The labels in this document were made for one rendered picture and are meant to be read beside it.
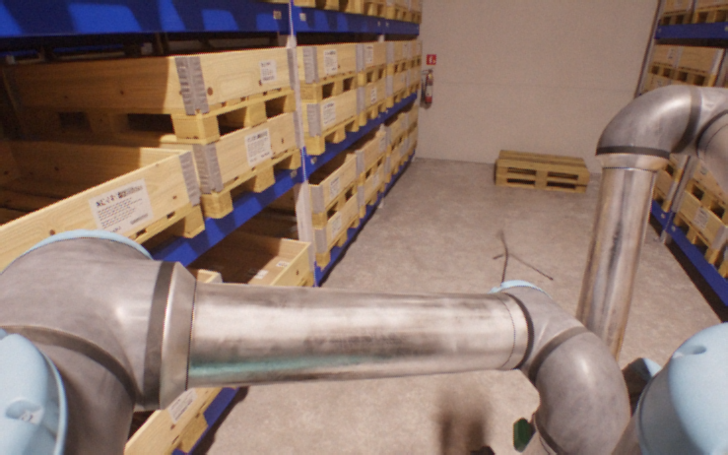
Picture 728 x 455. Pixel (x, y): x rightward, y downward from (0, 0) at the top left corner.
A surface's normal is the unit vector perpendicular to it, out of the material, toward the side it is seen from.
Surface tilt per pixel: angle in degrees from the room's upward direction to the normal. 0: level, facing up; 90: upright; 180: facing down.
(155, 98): 90
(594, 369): 31
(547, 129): 90
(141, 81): 90
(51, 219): 90
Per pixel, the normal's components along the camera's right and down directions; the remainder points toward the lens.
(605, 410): -0.04, -0.26
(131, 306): 0.39, -0.51
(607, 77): -0.32, 0.44
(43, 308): 0.33, -0.88
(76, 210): 0.95, 0.13
